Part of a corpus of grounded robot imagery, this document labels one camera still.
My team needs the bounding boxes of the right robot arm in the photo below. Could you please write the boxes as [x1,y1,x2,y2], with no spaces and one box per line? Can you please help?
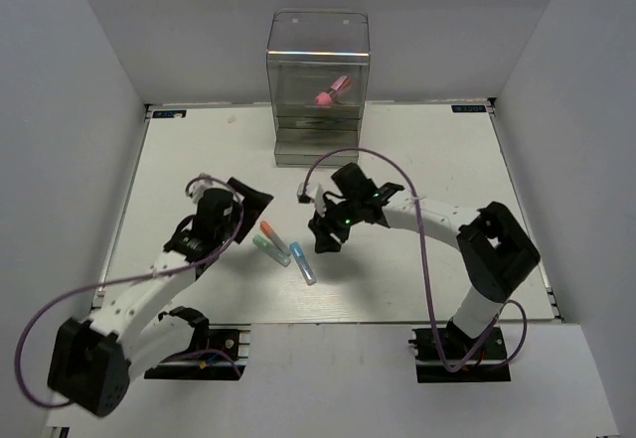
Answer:
[297,163,541,358]

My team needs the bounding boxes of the blue capped marker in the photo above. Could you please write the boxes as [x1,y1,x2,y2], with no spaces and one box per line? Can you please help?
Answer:
[289,242,317,286]

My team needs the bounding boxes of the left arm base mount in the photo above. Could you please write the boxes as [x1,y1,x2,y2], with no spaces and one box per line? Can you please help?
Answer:
[143,325,250,381]

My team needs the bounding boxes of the pink capped red stapler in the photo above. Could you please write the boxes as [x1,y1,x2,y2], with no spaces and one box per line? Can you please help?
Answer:
[314,75,352,107]

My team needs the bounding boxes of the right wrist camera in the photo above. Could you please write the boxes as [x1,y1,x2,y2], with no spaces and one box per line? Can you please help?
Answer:
[297,183,325,211]

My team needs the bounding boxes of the orange capped marker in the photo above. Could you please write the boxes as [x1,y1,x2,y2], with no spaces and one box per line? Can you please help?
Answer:
[259,220,291,256]

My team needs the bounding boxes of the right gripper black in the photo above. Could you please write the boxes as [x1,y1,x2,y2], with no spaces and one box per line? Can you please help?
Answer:
[310,195,364,254]

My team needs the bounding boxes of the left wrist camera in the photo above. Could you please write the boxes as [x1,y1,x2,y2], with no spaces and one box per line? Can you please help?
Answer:
[185,174,214,205]

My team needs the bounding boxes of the clear acrylic drawer organizer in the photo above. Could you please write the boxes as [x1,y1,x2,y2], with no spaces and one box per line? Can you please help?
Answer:
[266,8,371,167]

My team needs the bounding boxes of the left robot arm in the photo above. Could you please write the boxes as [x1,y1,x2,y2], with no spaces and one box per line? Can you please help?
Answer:
[47,175,273,417]

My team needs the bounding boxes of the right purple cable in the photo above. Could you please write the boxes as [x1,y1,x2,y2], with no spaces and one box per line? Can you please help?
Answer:
[302,148,528,373]

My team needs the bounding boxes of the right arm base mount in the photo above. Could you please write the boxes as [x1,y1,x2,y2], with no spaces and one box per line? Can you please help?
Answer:
[406,326,513,384]

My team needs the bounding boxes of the green capped marker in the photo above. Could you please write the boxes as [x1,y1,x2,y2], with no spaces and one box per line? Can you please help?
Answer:
[252,234,291,267]

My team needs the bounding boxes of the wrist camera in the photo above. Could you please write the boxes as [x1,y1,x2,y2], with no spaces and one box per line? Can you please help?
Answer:
[185,174,214,205]
[297,183,325,211]

